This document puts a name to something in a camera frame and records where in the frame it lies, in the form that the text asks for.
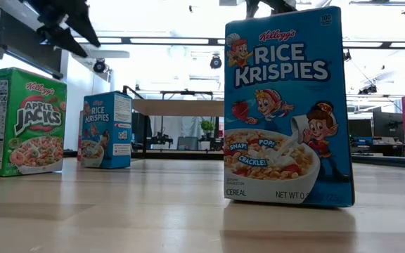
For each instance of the black robot workstation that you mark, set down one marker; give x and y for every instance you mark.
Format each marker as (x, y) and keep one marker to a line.
(186, 92)

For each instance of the black metal rig frame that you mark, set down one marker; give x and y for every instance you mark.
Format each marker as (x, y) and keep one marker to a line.
(178, 155)

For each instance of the long ceiling light bar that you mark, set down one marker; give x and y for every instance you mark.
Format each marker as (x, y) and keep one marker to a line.
(167, 40)

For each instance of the potted green plant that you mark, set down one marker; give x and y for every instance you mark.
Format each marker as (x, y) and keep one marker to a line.
(207, 126)

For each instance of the black ceiling spotlight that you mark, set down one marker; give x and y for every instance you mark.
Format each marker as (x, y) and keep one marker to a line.
(216, 63)
(367, 89)
(99, 66)
(347, 56)

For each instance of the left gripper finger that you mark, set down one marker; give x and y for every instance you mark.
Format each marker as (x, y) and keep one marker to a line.
(62, 41)
(84, 28)

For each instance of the black computer monitor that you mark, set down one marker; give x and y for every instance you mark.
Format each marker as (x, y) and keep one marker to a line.
(360, 128)
(389, 124)

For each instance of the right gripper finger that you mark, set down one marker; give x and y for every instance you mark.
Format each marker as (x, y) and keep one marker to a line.
(280, 5)
(252, 7)

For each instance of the blue Rice Krispies cereal box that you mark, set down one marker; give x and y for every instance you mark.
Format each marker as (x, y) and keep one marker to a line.
(287, 105)
(105, 133)

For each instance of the green Apple Jacks cereal box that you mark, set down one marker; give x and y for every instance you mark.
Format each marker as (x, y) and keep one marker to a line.
(37, 116)

